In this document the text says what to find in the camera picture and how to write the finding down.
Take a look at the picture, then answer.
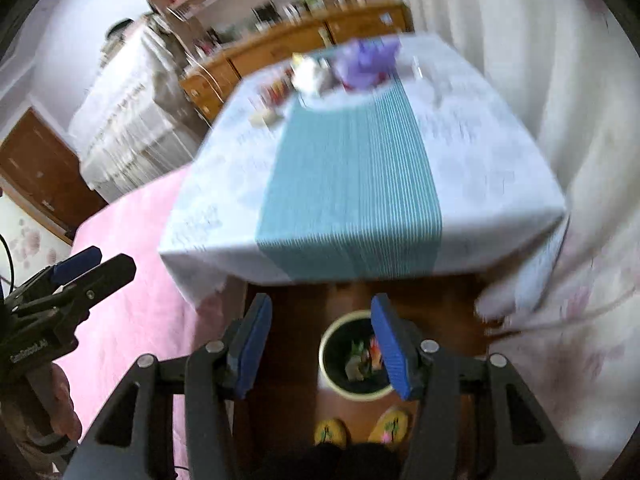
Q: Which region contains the white leaf print curtain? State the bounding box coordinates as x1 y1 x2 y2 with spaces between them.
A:
380 0 640 480

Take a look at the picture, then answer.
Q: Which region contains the pink fuzzy blanket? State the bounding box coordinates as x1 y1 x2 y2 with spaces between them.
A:
52 162 251 480

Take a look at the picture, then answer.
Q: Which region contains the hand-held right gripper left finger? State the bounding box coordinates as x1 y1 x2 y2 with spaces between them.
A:
65 292 273 480

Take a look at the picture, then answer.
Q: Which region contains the brown wooden door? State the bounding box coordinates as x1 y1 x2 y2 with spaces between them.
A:
0 107 108 246

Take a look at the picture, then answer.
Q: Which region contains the person's right leg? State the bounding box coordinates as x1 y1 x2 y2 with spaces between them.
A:
340 442 401 480

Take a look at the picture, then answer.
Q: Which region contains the green wrapper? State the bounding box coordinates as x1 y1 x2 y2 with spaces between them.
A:
345 342 371 378

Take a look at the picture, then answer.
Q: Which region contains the white crumpled paper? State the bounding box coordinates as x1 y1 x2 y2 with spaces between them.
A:
291 57 335 95

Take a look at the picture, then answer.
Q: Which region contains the purple plastic bag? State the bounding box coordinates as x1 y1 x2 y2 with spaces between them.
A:
332 37 403 91

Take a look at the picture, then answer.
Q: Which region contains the round cream waste bin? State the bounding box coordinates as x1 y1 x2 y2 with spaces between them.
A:
318 310 396 402

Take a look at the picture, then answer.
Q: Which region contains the white lace-covered furniture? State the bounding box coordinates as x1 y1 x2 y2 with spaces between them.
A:
67 15 206 203

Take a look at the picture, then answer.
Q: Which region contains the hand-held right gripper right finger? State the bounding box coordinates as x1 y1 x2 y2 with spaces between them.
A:
370 293 581 480

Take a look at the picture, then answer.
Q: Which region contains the person's left forearm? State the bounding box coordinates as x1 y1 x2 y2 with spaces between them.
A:
0 395 76 480

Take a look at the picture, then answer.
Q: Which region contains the table with teal-striped cloth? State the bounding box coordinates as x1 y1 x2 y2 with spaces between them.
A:
159 30 571 311

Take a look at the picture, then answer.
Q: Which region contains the person's left hand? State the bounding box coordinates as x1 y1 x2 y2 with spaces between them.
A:
20 360 83 456

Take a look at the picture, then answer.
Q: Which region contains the red snack wrapper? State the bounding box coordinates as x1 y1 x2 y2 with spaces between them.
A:
367 335 386 368

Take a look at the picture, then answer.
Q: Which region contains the wooden desk with drawers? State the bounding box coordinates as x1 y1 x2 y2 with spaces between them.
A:
179 2 413 121

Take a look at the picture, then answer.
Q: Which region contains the black cable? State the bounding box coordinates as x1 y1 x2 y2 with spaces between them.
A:
0 232 16 291

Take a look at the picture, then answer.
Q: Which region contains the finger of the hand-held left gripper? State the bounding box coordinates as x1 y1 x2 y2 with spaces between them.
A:
15 246 103 296
47 254 137 318

